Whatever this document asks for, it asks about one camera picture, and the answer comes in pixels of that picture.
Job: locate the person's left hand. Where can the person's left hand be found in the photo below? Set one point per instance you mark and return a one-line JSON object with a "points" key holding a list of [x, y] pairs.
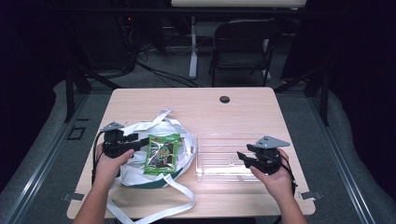
{"points": [[109, 166]]}

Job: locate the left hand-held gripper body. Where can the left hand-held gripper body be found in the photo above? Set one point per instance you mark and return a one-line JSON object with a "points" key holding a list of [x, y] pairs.
{"points": [[113, 146]]}

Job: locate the black folding chair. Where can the black folding chair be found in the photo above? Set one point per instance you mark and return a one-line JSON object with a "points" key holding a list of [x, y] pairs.
{"points": [[243, 46]]}

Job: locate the white desk leg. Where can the white desk leg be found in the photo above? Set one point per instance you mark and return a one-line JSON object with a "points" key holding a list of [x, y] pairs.
{"points": [[193, 49]]}

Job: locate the green snack packet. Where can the green snack packet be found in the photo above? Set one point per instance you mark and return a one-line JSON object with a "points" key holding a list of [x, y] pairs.
{"points": [[162, 154]]}

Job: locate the person's right hand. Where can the person's right hand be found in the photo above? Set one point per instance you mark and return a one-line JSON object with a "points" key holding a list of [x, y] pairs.
{"points": [[277, 183]]}

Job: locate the clear plastic container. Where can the clear plastic container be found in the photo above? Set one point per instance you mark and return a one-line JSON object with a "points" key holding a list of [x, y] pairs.
{"points": [[218, 155]]}

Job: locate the white cloth tote bag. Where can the white cloth tote bag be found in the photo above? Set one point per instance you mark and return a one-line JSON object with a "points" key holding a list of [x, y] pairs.
{"points": [[186, 149]]}

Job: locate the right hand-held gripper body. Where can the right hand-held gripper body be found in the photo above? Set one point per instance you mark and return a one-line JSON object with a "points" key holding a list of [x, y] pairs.
{"points": [[267, 157]]}

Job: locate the black metal stand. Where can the black metal stand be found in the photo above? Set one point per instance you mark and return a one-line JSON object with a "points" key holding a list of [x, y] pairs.
{"points": [[70, 93], [323, 96]]}

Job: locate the aluminium floor rail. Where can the aluminium floor rail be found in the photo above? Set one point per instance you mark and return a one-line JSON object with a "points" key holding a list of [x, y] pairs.
{"points": [[46, 161], [339, 161]]}

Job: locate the grey tape strip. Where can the grey tape strip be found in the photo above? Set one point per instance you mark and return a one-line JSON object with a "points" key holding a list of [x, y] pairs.
{"points": [[311, 195], [73, 196]]}

